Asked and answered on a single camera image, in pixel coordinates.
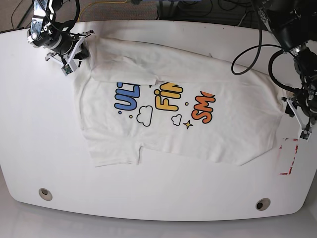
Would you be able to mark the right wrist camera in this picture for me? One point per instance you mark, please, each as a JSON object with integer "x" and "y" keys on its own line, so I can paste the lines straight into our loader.
{"x": 66, "y": 69}

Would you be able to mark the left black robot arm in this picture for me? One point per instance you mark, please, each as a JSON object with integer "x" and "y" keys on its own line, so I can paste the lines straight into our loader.
{"x": 293, "y": 23}

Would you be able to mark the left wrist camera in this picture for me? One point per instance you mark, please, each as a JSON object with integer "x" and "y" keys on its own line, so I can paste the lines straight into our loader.
{"x": 304, "y": 134}

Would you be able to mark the right table grommet hole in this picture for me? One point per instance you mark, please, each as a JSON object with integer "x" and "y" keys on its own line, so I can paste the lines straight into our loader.
{"x": 263, "y": 204}

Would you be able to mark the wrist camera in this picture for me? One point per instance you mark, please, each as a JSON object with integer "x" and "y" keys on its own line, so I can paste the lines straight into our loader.
{"x": 66, "y": 69}
{"x": 304, "y": 134}

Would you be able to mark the red tape rectangle marking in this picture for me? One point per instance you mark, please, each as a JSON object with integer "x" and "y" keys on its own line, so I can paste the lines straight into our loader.
{"x": 287, "y": 155}

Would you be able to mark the table grommet hole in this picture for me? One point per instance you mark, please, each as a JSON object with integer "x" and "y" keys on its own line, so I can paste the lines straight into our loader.
{"x": 263, "y": 204}
{"x": 45, "y": 194}

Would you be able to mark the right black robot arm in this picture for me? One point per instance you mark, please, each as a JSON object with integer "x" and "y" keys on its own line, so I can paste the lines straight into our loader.
{"x": 45, "y": 31}

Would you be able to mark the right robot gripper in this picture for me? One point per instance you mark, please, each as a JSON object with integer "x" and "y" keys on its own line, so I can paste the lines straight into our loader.
{"x": 70, "y": 50}

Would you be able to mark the left table grommet hole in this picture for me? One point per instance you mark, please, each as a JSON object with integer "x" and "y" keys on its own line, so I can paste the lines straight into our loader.
{"x": 45, "y": 194}

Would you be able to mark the white printed t-shirt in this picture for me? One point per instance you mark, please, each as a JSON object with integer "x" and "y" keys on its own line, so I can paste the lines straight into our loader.
{"x": 133, "y": 95}

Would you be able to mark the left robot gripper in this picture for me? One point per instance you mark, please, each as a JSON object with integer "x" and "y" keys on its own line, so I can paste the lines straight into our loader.
{"x": 300, "y": 100}

